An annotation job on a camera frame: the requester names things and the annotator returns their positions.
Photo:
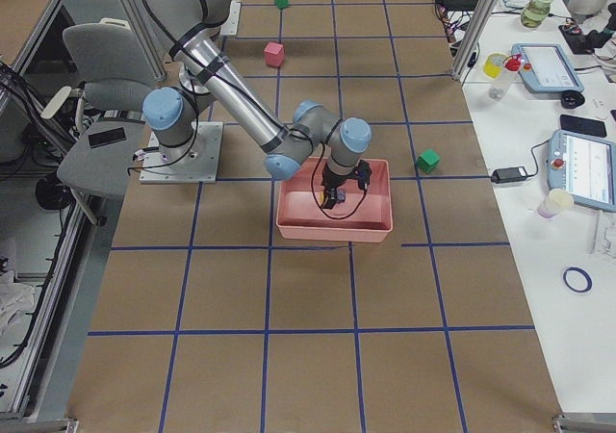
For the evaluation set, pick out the black smartphone on desk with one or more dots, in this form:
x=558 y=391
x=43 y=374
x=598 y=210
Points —
x=583 y=125

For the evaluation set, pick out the teach pendant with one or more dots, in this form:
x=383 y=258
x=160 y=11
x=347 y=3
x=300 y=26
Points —
x=583 y=166
x=550 y=68

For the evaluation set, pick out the teach pendant near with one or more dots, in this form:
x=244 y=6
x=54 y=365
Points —
x=583 y=166

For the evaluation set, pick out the pale plastic cup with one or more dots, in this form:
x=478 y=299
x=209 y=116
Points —
x=556 y=202

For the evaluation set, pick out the black power adapter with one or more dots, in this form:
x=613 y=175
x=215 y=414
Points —
x=513 y=174

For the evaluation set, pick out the black phone on chair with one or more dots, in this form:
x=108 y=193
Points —
x=106 y=137

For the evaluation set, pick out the clear squeeze bottle red cap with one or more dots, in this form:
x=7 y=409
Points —
x=508 y=73

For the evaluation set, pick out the yellow tape roll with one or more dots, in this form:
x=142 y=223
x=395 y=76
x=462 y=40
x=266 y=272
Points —
x=494 y=64

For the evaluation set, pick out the green glass jar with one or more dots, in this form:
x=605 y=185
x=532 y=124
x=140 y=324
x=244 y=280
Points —
x=535 y=12

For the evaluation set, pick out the pink cube centre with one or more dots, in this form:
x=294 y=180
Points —
x=274 y=54

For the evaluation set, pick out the pink plastic bin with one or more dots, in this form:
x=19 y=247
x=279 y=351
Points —
x=364 y=216

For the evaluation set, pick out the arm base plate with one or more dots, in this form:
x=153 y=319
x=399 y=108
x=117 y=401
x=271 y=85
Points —
x=196 y=161
x=230 y=27

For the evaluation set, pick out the aluminium frame post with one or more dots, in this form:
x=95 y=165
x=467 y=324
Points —
x=469 y=42

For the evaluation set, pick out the teach pendant far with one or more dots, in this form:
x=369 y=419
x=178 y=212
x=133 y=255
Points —
x=550 y=68

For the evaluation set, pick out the green cube near bin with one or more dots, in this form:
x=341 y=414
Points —
x=428 y=160

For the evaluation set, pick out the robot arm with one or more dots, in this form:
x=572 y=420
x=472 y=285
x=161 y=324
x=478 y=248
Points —
x=183 y=29

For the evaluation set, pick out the grey office chair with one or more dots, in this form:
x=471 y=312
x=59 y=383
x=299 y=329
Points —
x=115 y=78

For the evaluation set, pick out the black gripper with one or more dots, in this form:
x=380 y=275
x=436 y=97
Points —
x=333 y=179

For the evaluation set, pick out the yellow push button switch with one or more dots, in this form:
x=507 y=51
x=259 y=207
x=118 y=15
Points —
x=341 y=196

